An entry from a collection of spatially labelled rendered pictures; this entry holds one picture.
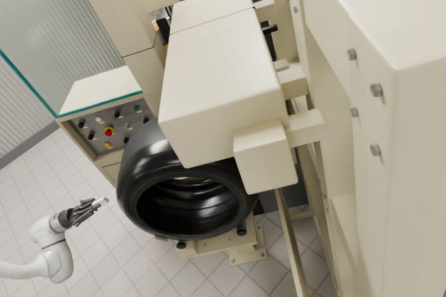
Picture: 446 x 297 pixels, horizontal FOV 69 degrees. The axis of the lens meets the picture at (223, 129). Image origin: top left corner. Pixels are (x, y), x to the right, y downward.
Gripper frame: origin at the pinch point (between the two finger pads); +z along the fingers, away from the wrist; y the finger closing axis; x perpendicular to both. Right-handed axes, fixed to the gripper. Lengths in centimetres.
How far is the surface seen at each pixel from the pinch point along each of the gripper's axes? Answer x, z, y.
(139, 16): -44, 57, 28
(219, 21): -39, 84, 0
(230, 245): 49, 33, -10
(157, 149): -14.4, 43.3, -5.4
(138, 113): 8, 3, 64
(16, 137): 36, -245, 221
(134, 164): -14.6, 33.3, -6.9
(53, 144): 66, -214, 217
